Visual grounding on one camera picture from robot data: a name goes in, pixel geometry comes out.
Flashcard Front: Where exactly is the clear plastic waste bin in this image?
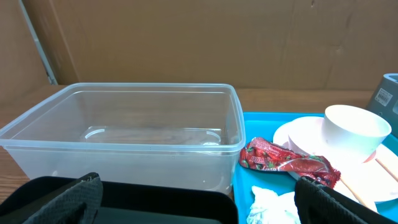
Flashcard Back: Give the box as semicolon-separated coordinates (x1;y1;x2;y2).
1;83;246;194

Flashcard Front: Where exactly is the pink plate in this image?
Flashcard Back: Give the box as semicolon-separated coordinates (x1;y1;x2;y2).
273;116;397;203

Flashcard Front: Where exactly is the white cup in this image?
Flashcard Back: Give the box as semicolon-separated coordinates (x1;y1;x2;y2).
320;105;392;163

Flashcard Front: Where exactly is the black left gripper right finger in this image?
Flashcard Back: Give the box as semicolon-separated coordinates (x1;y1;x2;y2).
294;177;396;224

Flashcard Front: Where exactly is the red snack wrapper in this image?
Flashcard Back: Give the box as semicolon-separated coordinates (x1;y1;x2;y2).
239;138;341;188

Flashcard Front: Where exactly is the black plastic tray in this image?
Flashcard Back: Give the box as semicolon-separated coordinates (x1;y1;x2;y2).
1;177;238;223

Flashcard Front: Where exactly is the pink shallow bowl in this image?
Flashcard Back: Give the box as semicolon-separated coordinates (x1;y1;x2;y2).
288;133;377;164

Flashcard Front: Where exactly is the white tissue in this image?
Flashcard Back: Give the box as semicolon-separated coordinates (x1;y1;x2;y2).
246;186;301;224

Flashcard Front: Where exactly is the grey dishwasher rack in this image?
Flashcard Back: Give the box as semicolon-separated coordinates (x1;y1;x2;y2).
366;73;398;137

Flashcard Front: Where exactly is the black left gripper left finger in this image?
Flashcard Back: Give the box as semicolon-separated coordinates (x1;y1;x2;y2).
23;172;103;224

